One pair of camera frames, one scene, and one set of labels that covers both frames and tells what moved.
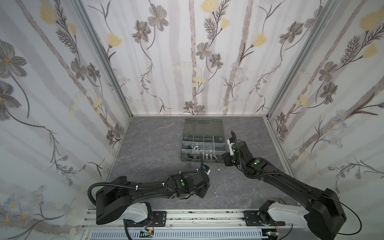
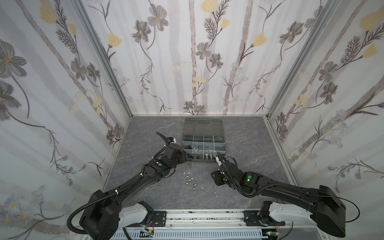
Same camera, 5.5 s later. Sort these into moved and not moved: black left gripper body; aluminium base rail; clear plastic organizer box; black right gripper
Moved: black left gripper body; black right gripper
Not moved: aluminium base rail; clear plastic organizer box
